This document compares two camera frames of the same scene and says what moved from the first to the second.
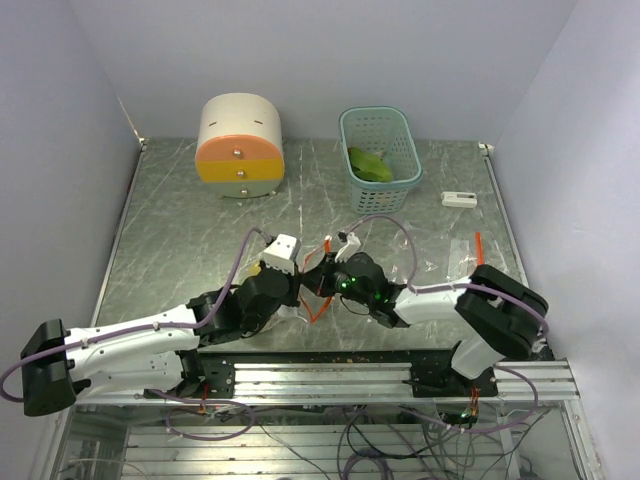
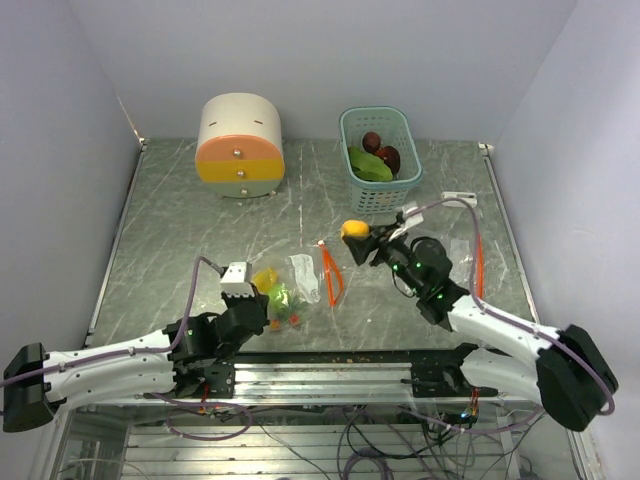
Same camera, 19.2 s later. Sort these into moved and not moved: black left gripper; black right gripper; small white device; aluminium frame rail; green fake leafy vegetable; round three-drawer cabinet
Moved: black left gripper; black right gripper
Not moved: round three-drawer cabinet; small white device; aluminium frame rail; green fake leafy vegetable
